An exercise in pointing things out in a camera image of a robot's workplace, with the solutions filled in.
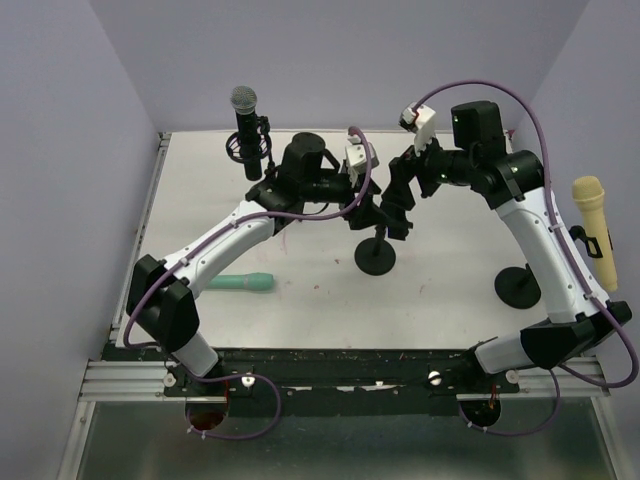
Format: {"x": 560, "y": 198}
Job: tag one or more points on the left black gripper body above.
{"x": 347, "y": 190}

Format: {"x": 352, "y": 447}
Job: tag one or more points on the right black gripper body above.
{"x": 433, "y": 167}

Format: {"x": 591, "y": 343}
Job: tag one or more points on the black round-base mic stand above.
{"x": 375, "y": 256}

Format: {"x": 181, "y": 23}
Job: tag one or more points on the teal microphone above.
{"x": 254, "y": 282}

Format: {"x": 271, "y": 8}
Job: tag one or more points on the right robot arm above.
{"x": 516, "y": 186}

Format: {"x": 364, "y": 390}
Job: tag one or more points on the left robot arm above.
{"x": 163, "y": 293}

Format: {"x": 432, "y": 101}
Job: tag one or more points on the black tripod mic stand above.
{"x": 267, "y": 163}

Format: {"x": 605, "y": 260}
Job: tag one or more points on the black microphone silver grille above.
{"x": 247, "y": 138}

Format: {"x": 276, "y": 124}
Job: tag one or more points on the right black round-base stand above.
{"x": 517, "y": 286}

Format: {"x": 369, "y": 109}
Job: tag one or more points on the cream microphone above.
{"x": 589, "y": 195}

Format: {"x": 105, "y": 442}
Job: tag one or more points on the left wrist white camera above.
{"x": 356, "y": 161}

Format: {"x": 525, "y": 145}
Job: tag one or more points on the wrist white camera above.
{"x": 356, "y": 161}
{"x": 420, "y": 120}

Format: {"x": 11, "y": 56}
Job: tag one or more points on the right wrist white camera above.
{"x": 420, "y": 120}

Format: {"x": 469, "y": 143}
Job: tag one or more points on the black mounting rail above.
{"x": 338, "y": 382}

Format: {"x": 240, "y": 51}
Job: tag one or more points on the aluminium frame rail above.
{"x": 123, "y": 376}

